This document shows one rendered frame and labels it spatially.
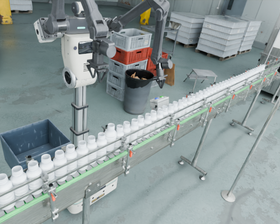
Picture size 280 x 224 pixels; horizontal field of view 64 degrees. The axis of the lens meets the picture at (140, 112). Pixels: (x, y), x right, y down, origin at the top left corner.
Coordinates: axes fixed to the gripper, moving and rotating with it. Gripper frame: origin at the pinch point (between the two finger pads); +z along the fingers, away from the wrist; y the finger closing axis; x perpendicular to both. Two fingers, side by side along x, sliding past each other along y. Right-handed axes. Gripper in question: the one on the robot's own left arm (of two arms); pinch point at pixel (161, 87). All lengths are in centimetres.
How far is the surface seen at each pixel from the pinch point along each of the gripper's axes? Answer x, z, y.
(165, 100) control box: -3.6, 9.8, -0.5
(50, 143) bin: 49, 30, -75
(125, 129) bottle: -17, 12, -55
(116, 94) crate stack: 193, 47, 106
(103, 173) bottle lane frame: -15, 32, -73
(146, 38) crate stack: 153, -41, 155
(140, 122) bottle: -17.8, 11.2, -42.9
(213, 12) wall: 448, -139, 961
